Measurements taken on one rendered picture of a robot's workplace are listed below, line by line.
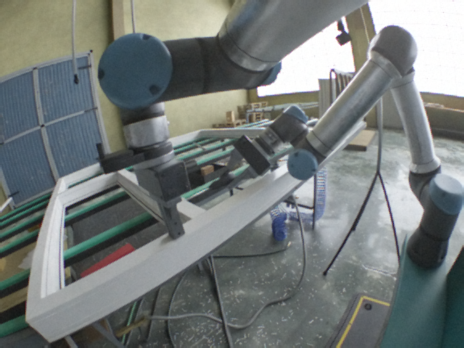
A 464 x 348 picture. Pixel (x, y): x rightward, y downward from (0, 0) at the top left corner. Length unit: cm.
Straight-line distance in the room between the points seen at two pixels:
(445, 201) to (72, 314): 81
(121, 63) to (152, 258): 31
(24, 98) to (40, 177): 247
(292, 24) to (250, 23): 4
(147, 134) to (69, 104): 666
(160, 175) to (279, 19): 24
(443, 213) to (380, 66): 38
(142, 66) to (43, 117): 682
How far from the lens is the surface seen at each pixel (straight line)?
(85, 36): 774
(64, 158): 687
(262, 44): 18
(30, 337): 58
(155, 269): 40
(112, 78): 19
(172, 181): 30
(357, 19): 800
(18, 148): 718
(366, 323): 98
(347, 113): 46
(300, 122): 61
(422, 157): 67
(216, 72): 23
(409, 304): 58
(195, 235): 41
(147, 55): 20
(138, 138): 31
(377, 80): 47
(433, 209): 61
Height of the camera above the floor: 116
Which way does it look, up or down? 20 degrees down
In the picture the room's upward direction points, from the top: 9 degrees counter-clockwise
